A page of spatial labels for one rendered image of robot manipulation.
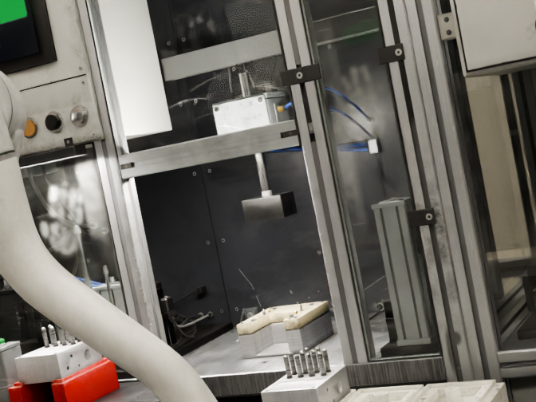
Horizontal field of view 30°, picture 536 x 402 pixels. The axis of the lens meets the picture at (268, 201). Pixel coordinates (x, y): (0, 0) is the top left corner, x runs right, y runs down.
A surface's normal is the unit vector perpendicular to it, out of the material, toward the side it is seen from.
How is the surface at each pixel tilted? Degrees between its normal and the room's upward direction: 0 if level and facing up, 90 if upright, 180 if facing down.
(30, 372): 90
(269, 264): 90
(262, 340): 90
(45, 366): 90
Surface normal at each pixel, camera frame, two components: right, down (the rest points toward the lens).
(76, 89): -0.43, 0.13
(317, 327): 0.88, -0.15
